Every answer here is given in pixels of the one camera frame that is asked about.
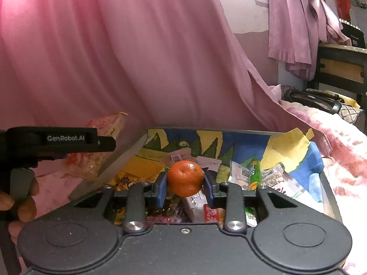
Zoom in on green corn sausage stick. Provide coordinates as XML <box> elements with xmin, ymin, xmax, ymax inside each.
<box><xmin>248</xmin><ymin>159</ymin><xmax>262</xmax><ymax>191</ymax></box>

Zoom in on orange mandarin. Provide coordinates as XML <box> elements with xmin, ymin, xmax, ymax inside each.
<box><xmin>167</xmin><ymin>160</ymin><xmax>205</xmax><ymax>197</ymax></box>

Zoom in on clear-wrapped corn cracker pack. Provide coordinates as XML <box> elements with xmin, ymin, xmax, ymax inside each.
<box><xmin>63</xmin><ymin>112</ymin><xmax>128</xmax><ymax>181</ymax></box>

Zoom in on person's left hand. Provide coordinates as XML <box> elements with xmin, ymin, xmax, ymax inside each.
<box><xmin>0</xmin><ymin>178</ymin><xmax>39</xmax><ymax>245</ymax></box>

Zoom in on white wrapped cake packet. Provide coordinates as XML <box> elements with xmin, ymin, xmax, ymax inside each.
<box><xmin>183</xmin><ymin>191</ymin><xmax>207</xmax><ymax>223</ymax></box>

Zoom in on orange snack bag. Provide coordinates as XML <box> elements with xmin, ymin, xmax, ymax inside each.
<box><xmin>229</xmin><ymin>159</ymin><xmax>314</xmax><ymax>204</ymax></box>

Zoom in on yellow brown snack packet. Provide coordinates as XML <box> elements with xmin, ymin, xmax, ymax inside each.
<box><xmin>109</xmin><ymin>156</ymin><xmax>165</xmax><ymax>191</ymax></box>

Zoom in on grey cardboard tray box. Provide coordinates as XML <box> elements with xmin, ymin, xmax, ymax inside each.
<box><xmin>69</xmin><ymin>129</ymin><xmax>341</xmax><ymax>220</ymax></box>

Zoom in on pink floral blanket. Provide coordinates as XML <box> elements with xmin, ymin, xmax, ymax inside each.
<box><xmin>17</xmin><ymin>99</ymin><xmax>367</xmax><ymax>275</ymax></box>

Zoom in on black yellow bag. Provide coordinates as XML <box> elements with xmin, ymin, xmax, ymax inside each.
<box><xmin>283</xmin><ymin>88</ymin><xmax>363</xmax><ymax>114</ymax></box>

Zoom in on pink curtain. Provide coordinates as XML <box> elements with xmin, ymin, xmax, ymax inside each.
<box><xmin>0</xmin><ymin>0</ymin><xmax>287</xmax><ymax>138</ymax></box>

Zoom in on dark wooden desk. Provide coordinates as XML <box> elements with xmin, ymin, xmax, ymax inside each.
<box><xmin>307</xmin><ymin>44</ymin><xmax>367</xmax><ymax>110</ymax></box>

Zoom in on hanging pink cloth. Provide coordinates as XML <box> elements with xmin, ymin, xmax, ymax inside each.
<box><xmin>268</xmin><ymin>0</ymin><xmax>351</xmax><ymax>81</ymax></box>

